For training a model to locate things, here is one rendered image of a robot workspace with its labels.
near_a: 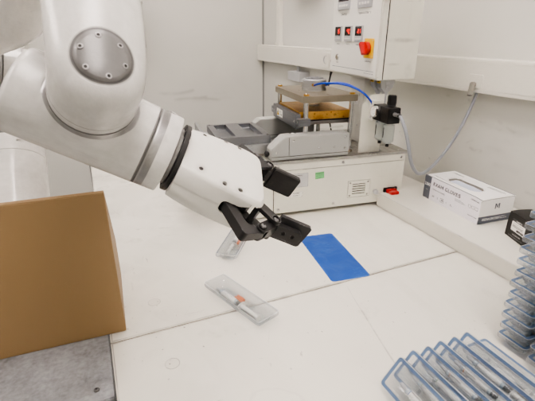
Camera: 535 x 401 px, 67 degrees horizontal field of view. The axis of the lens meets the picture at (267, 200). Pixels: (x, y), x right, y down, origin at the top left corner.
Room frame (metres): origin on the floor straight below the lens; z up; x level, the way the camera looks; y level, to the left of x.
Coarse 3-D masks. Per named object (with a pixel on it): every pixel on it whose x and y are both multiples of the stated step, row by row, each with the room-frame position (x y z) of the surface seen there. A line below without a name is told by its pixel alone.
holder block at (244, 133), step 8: (208, 128) 1.33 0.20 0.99; (216, 128) 1.36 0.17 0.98; (224, 128) 1.36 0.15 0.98; (232, 128) 1.31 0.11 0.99; (240, 128) 1.31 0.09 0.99; (248, 128) 1.38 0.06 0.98; (256, 128) 1.31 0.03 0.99; (216, 136) 1.20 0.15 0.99; (224, 136) 1.26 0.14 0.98; (232, 136) 1.20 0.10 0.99; (240, 136) 1.20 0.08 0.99; (248, 136) 1.20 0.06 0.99; (256, 136) 1.21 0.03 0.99; (264, 136) 1.21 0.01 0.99
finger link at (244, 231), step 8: (224, 208) 0.39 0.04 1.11; (232, 208) 0.38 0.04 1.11; (232, 216) 0.37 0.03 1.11; (240, 216) 0.38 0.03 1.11; (232, 224) 0.37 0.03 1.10; (240, 224) 0.37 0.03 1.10; (248, 224) 0.37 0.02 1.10; (240, 232) 0.36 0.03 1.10; (248, 232) 0.36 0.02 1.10; (256, 232) 0.37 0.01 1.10; (240, 240) 0.36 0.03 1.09; (248, 240) 0.37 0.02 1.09
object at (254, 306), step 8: (216, 280) 0.77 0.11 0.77; (224, 280) 0.77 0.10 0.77; (232, 280) 0.77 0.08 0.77; (216, 288) 0.74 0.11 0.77; (224, 288) 0.74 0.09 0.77; (232, 288) 0.74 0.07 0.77; (240, 288) 0.74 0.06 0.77; (224, 296) 0.71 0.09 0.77; (232, 296) 0.71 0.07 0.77; (240, 296) 0.71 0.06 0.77; (248, 296) 0.71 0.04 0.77; (256, 296) 0.71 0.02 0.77; (240, 304) 0.68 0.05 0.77; (248, 304) 0.68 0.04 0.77; (256, 304) 0.68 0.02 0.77; (264, 304) 0.68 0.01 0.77; (248, 312) 0.66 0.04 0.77; (256, 312) 0.66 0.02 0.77; (264, 312) 0.66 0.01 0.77; (272, 312) 0.66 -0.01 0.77; (256, 320) 0.63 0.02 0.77
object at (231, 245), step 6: (228, 234) 0.99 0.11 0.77; (234, 234) 0.99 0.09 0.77; (228, 240) 0.96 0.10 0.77; (234, 240) 0.96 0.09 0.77; (222, 246) 0.93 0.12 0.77; (228, 246) 0.93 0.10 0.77; (234, 246) 0.93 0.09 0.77; (240, 246) 0.93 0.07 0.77; (216, 252) 0.89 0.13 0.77; (222, 252) 0.89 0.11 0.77; (228, 252) 0.89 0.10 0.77; (234, 252) 0.89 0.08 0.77
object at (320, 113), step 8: (288, 104) 1.38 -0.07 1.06; (296, 104) 1.38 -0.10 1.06; (312, 104) 1.35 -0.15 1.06; (320, 104) 1.38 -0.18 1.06; (328, 104) 1.38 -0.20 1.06; (336, 104) 1.38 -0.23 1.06; (312, 112) 1.25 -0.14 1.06; (320, 112) 1.26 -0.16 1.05; (328, 112) 1.27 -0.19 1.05; (336, 112) 1.28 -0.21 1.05; (344, 112) 1.28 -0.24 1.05; (312, 120) 1.26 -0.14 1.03; (320, 120) 1.27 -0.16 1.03; (328, 120) 1.27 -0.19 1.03; (336, 120) 1.28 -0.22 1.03; (344, 120) 1.29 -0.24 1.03
